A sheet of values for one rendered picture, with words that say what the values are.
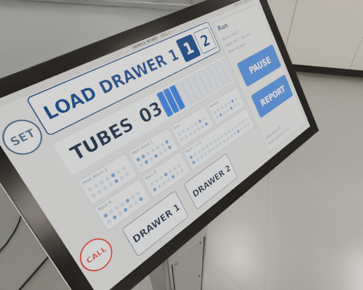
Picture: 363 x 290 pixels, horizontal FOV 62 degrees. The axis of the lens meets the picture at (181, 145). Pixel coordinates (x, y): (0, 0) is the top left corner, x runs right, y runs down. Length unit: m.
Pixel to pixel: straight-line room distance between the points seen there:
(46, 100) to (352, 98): 2.37
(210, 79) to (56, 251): 0.33
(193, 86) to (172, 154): 0.11
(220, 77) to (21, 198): 0.34
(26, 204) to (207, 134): 0.27
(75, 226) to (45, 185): 0.06
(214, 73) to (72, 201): 0.29
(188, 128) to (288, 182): 1.40
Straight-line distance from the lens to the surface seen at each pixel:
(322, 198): 1.82
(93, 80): 0.42
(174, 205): 0.45
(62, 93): 0.41
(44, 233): 0.40
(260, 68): 0.57
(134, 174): 0.42
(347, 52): 2.64
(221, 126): 0.50
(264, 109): 0.56
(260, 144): 0.55
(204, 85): 0.49
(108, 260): 0.43
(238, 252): 1.54
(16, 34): 1.40
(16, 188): 0.40
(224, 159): 0.50
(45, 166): 0.40
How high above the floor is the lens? 1.38
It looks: 46 degrees down
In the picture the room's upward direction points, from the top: 2 degrees counter-clockwise
